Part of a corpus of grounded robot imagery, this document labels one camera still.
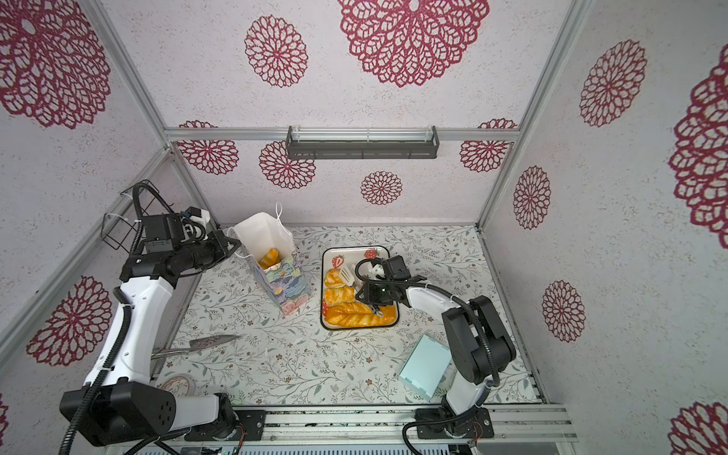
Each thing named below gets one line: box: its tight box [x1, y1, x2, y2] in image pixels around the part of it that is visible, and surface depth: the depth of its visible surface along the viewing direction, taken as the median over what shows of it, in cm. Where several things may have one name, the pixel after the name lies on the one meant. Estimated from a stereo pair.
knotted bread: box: [324, 268, 348, 289], surface depth 100 cm
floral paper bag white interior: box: [233, 212, 310, 316], surface depth 90 cm
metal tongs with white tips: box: [340, 264, 363, 291], surface depth 96 cm
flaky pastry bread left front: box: [324, 286, 356, 308], surface depth 97 cm
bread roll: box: [259, 248, 281, 270], surface depth 102 cm
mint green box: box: [398, 333, 453, 401], surface depth 83 cm
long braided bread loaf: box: [325, 302, 398, 328], surface depth 92 cm
